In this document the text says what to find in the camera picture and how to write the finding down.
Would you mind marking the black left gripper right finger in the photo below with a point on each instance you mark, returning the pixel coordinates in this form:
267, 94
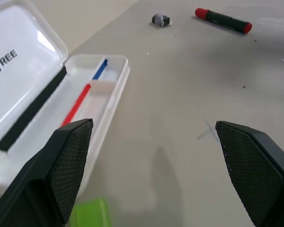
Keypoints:
253, 170

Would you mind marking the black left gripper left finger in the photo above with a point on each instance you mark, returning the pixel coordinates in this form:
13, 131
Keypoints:
61, 170

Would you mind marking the green and white eraser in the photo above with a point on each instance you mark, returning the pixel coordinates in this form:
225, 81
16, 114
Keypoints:
92, 212

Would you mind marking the white plastic pencil case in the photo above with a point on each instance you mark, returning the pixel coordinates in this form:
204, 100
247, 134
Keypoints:
14, 82

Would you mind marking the black marker with red caps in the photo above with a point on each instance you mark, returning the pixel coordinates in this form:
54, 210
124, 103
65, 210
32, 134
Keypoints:
223, 20

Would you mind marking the small black and white eraser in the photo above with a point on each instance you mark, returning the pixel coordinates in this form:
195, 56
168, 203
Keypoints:
161, 20

